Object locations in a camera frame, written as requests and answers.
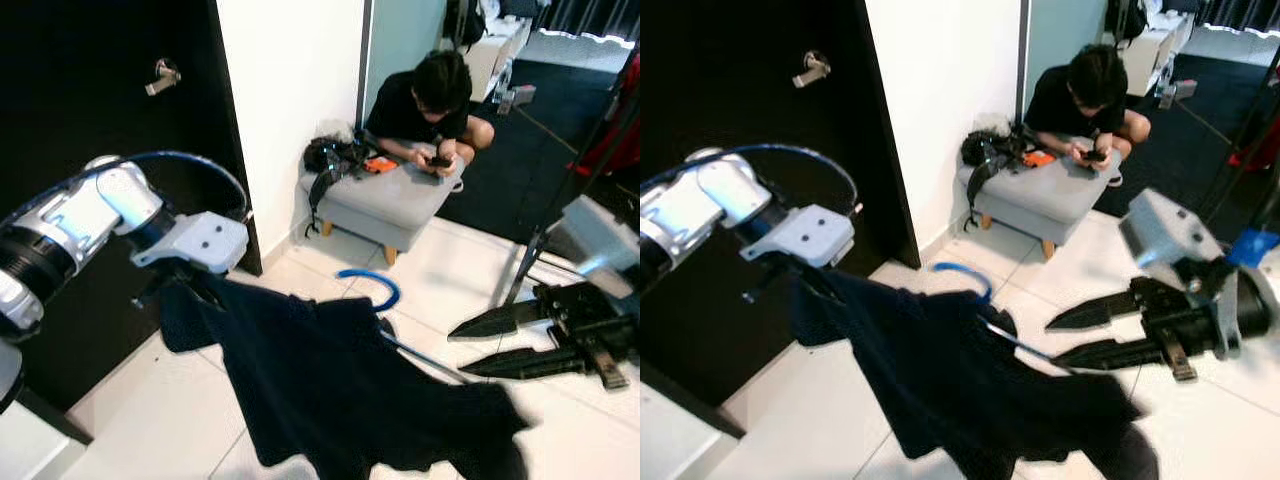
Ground white shelf unit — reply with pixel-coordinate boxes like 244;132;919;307
1120;10;1197;97
470;15;533;101

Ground person in black t-shirt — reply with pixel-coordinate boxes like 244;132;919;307
1022;45;1151;168
365;50;496;181

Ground grey upholstered ottoman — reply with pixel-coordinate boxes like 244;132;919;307
955;150;1121;261
300;150;466;266

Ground black door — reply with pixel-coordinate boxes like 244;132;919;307
0;0;263;411
640;0;923;406

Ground black strap bag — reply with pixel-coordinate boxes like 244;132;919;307
303;135;376;236
960;130;1031;231

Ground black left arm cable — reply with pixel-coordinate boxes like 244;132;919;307
640;143;861;216
0;150;251;226

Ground dark navy hoodie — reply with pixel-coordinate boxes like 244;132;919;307
158;275;531;480
790;270;1161;480

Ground blue plastic hanger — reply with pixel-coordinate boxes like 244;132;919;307
932;262;1076;376
335;268;481;386

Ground black backpack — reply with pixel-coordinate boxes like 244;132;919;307
1105;0;1142;47
445;0;487;51

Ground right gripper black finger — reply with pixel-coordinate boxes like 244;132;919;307
447;300;549;339
1045;290;1141;333
458;345;566;383
1052;338;1166;373

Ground blue camera cable plug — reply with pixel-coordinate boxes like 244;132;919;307
1228;230;1280;269

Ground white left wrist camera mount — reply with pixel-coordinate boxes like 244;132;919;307
130;212;251;276
740;205;856;269

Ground silver door handle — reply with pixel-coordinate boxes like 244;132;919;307
792;50;832;90
145;58;184;97

